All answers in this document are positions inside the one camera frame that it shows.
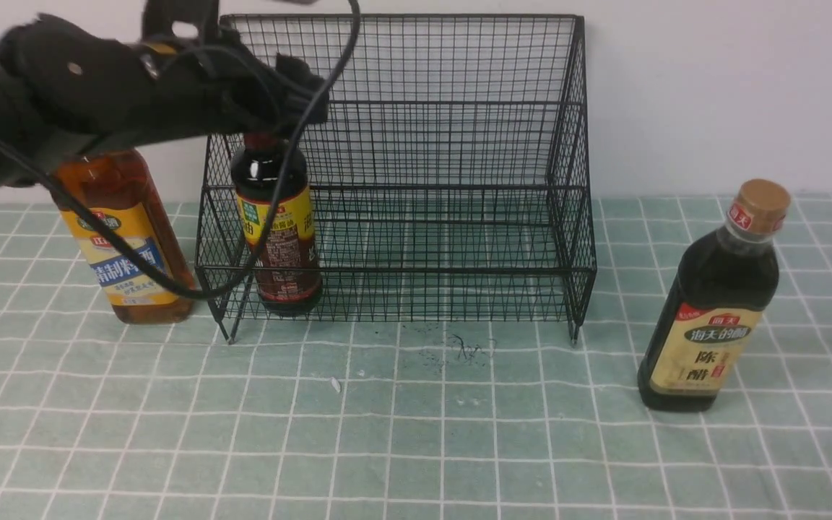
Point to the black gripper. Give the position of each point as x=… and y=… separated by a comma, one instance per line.
x=205, y=80

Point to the dark soy sauce bottle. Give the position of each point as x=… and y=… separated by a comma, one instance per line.
x=273, y=197

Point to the black vinegar bottle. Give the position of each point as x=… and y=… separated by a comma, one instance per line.
x=724, y=282

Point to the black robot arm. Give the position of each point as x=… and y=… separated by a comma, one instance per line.
x=66, y=93

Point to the green checkered tablecloth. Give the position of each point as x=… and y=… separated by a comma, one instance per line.
x=436, y=420

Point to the black wire mesh rack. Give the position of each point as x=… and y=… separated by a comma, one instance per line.
x=451, y=181

